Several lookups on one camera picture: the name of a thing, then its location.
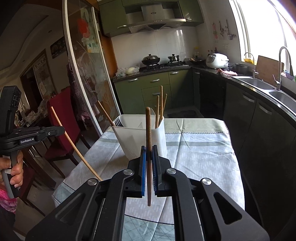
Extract steel pot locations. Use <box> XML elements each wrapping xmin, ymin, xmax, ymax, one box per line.
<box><xmin>233</xmin><ymin>64</ymin><xmax>249</xmax><ymax>74</ymax></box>

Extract steel double sink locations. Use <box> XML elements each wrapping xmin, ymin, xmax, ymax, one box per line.
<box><xmin>233</xmin><ymin>77</ymin><xmax>296</xmax><ymax>110</ymax></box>

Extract dark framed picture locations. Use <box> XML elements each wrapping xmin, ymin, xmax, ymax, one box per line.
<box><xmin>50</xmin><ymin>37</ymin><xmax>68</xmax><ymax>59</ymax></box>

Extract black cooking pot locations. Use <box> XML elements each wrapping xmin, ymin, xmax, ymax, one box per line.
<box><xmin>168</xmin><ymin>54</ymin><xmax>184</xmax><ymax>63</ymax></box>

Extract steel range hood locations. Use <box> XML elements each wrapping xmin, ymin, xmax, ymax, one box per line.
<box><xmin>124</xmin><ymin>5</ymin><xmax>187</xmax><ymax>34</ymax></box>

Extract white plastic bags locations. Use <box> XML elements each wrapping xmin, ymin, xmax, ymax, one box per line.
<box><xmin>115</xmin><ymin>65</ymin><xmax>140</xmax><ymax>77</ymax></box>

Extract kitchen window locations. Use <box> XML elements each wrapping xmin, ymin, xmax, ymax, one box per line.
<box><xmin>229</xmin><ymin>0</ymin><xmax>296</xmax><ymax>77</ymax></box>

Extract white plastic utensil holder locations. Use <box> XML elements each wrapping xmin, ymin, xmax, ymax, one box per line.
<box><xmin>112</xmin><ymin>114</ymin><xmax>168</xmax><ymax>160</ymax></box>

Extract hanging checked apron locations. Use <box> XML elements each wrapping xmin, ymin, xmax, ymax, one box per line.
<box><xmin>67</xmin><ymin>54</ymin><xmax>98</xmax><ymax>121</ymax></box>

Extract black frying pan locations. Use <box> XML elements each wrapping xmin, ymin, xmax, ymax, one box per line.
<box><xmin>188</xmin><ymin>56</ymin><xmax>206</xmax><ymax>66</ymax></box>

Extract black wok with lid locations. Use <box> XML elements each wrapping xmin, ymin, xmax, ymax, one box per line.
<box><xmin>142</xmin><ymin>54</ymin><xmax>161</xmax><ymax>66</ymax></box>

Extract glass sliding door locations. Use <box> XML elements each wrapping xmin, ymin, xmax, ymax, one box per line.
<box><xmin>62</xmin><ymin>0</ymin><xmax>123</xmax><ymax>137</ymax></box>

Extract white rice cooker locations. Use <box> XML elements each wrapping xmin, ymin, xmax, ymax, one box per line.
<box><xmin>206</xmin><ymin>53</ymin><xmax>229</xmax><ymax>69</ymax></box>

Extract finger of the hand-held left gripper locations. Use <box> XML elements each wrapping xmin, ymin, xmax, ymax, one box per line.
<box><xmin>35</xmin><ymin>126</ymin><xmax>66</xmax><ymax>141</ymax></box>

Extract black gas stove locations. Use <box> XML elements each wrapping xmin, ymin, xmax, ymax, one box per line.
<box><xmin>140</xmin><ymin>62</ymin><xmax>192</xmax><ymax>71</ymax></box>

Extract wooden cutting board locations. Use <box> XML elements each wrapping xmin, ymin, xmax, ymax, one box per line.
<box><xmin>255</xmin><ymin>56</ymin><xmax>282</xmax><ymax>84</ymax></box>

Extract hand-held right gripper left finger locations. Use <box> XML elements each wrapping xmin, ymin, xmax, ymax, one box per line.
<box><xmin>25</xmin><ymin>146</ymin><xmax>148</xmax><ymax>241</ymax></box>

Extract red wooden chair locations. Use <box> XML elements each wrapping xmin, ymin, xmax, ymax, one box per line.
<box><xmin>44</xmin><ymin>87</ymin><xmax>92</xmax><ymax>179</ymax></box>

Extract small steel faucet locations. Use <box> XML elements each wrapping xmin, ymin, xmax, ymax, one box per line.
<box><xmin>244</xmin><ymin>52</ymin><xmax>258</xmax><ymax>78</ymax></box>

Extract green lower kitchen cabinets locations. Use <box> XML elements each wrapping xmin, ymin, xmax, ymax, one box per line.
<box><xmin>113</xmin><ymin>70</ymin><xmax>194</xmax><ymax>114</ymax></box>

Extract person's left forearm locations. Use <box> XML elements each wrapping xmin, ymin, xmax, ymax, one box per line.
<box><xmin>0</xmin><ymin>186</ymin><xmax>18</xmax><ymax>213</ymax></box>

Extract pale checked tablecloth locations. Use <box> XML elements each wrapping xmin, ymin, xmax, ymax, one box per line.
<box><xmin>51</xmin><ymin>118</ymin><xmax>245</xmax><ymax>241</ymax></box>

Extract person's left hand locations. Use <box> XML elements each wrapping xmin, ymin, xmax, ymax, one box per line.
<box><xmin>0</xmin><ymin>156</ymin><xmax>24</xmax><ymax>189</ymax></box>

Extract tall steel faucet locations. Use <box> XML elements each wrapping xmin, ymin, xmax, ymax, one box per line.
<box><xmin>275</xmin><ymin>46</ymin><xmax>294</xmax><ymax>91</ymax></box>

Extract wall calendar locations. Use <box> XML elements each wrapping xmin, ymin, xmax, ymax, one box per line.
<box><xmin>32</xmin><ymin>56</ymin><xmax>56</xmax><ymax>98</ymax></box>

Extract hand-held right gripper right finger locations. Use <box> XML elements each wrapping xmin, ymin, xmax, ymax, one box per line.
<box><xmin>151</xmin><ymin>145</ymin><xmax>270</xmax><ymax>241</ymax></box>

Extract pink cloth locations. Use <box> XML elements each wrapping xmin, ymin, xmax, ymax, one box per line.
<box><xmin>217</xmin><ymin>68</ymin><xmax>238</xmax><ymax>77</ymax></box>

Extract black counter cabinets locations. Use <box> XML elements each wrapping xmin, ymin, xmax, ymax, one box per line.
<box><xmin>192</xmin><ymin>68</ymin><xmax>296</xmax><ymax>234</ymax></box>

